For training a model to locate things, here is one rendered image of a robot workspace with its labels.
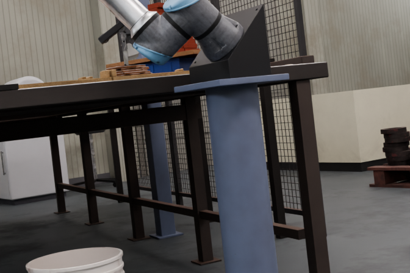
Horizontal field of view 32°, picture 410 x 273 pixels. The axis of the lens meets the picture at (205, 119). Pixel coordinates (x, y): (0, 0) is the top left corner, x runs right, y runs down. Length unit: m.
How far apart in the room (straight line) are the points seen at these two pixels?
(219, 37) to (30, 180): 5.70
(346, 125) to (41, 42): 3.82
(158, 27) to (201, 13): 0.14
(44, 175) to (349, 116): 3.25
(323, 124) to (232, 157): 5.22
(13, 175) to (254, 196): 5.64
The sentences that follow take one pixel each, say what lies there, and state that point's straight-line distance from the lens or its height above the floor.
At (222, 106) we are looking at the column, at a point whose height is 0.79.
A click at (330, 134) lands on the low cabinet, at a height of 0.37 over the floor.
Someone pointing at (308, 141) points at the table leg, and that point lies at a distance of 2.73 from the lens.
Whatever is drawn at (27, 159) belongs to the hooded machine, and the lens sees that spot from 7.76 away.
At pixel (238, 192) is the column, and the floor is 0.52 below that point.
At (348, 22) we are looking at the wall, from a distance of 11.67.
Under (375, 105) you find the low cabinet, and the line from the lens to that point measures 7.28.
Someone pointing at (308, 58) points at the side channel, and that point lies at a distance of 2.84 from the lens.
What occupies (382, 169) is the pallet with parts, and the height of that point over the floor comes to 0.15.
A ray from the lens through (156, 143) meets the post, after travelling 4.54.
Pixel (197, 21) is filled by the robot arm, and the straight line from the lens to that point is 2.22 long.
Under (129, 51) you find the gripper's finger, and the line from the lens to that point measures 2.66.
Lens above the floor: 0.79
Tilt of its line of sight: 1 degrees down
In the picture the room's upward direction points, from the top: 6 degrees counter-clockwise
